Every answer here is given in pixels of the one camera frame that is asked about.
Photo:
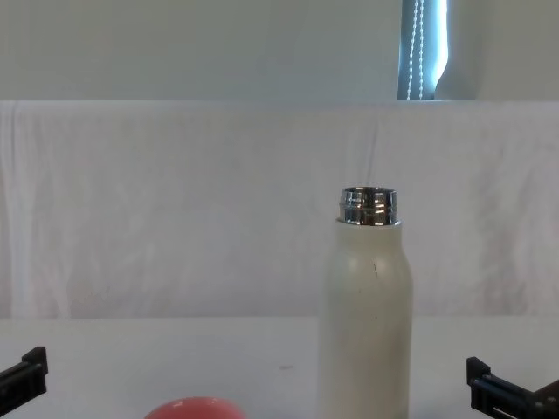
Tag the white draped backdrop cloth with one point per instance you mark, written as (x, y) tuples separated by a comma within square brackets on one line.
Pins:
[(174, 209)]

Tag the pink plastic cup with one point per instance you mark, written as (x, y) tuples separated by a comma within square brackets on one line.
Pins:
[(196, 409)]

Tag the white table cloth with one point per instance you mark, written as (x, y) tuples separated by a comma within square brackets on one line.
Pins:
[(196, 362)]

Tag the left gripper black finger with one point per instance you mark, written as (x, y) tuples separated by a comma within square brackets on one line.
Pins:
[(30, 373)]

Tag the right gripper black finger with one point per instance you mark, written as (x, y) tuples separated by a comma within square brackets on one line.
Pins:
[(485, 388)]

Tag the cream vacuum bottle steel neck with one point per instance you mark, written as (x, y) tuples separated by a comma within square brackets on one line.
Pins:
[(367, 314)]

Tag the white curtain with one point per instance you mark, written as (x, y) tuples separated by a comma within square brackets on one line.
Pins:
[(502, 48), (174, 48)]

